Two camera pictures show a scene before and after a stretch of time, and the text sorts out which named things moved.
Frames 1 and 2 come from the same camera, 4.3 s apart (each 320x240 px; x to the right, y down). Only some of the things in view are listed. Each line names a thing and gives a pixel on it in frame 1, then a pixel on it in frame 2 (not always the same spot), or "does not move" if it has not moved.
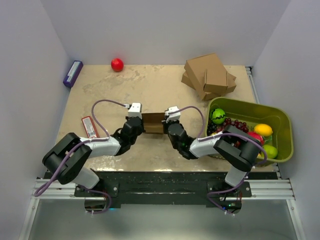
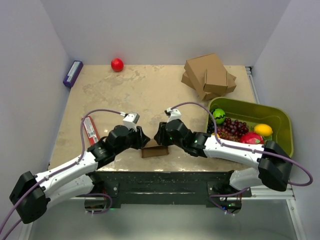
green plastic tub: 253,114 does not move
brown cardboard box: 153,122 → 152,149
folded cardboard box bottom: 231,84 does not move
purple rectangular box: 73,73 does not move
